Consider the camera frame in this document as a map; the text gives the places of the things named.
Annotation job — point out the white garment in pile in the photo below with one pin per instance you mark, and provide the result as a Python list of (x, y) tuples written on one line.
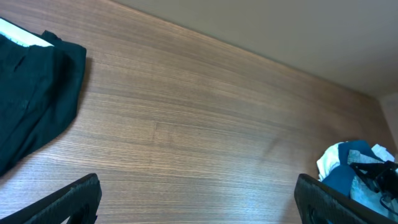
[(336, 153)]

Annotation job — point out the folded black garment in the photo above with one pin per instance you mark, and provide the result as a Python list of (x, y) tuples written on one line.
[(41, 81)]

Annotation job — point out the dark blue garment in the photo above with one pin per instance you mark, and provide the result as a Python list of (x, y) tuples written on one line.
[(341, 178)]

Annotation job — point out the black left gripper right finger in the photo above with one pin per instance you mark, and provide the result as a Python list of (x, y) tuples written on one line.
[(318, 203)]

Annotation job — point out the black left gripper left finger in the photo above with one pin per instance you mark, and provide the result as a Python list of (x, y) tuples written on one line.
[(77, 203)]

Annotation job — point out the light blue denim shorts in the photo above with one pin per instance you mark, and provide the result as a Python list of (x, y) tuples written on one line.
[(361, 193)]

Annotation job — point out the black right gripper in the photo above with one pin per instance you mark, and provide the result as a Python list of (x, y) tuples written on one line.
[(378, 177)]

